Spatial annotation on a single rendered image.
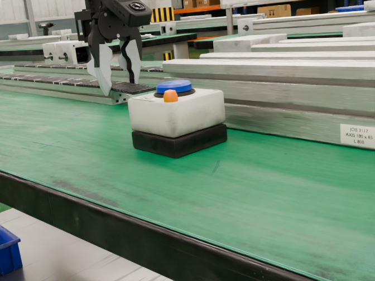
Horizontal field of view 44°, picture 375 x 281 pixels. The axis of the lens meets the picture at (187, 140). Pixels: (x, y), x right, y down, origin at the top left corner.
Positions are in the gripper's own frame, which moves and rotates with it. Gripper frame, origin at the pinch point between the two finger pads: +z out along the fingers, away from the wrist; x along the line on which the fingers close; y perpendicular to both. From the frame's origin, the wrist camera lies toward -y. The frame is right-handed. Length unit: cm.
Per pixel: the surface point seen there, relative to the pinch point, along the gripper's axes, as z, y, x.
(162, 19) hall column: -9, 618, -502
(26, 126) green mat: 3.2, 0.3, 18.6
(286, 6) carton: -9, 247, -378
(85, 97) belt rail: 2.3, 10.8, 2.0
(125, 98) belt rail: 2.6, 1.3, -1.1
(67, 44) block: -6, 75, -29
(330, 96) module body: -2.0, -45.8, 5.1
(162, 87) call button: -4.0, -31.3, 14.9
